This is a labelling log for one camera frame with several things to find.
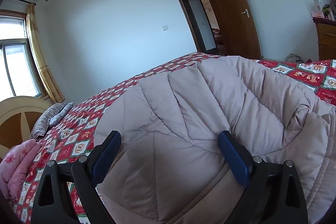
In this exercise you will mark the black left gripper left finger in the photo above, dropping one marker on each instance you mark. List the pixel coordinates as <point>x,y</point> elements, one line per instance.
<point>53,202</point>

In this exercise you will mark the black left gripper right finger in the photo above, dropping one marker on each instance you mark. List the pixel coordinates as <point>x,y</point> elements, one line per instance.
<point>272,192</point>

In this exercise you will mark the pale pink quilted down jacket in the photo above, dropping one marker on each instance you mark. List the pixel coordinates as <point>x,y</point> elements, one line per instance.
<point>170,168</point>

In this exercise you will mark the pink folded blanket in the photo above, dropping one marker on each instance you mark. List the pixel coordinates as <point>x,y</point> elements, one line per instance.
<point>15,167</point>

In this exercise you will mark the red patterned bed quilt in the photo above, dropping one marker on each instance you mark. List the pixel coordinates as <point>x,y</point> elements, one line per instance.
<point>73,135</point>

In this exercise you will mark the striped grey pillow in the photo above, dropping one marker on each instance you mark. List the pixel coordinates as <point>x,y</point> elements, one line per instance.
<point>51,117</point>

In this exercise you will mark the cream and brown headboard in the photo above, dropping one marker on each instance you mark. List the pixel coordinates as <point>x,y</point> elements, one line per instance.
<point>18,116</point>

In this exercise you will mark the yellow right curtain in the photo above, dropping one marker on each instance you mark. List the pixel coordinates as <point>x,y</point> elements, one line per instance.
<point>45,74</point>

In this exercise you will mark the dark bundle on floor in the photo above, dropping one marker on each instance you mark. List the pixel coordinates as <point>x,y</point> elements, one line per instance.
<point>292,58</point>

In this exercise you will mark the brown wooden door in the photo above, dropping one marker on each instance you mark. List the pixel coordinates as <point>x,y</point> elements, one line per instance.
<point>239,32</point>

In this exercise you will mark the wooden dresser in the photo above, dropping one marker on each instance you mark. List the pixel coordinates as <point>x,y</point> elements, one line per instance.
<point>326,32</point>

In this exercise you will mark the items on dresser top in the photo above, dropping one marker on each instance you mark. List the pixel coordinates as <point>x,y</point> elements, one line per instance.
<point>324,11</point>

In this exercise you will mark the window with dark frame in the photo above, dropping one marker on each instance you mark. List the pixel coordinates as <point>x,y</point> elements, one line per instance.
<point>19,75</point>

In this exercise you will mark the silver door handle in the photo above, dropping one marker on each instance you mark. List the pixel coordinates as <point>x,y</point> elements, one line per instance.
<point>246,12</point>

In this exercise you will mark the white wall switch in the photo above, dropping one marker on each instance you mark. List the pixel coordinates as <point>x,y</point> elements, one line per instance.
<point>165,28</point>

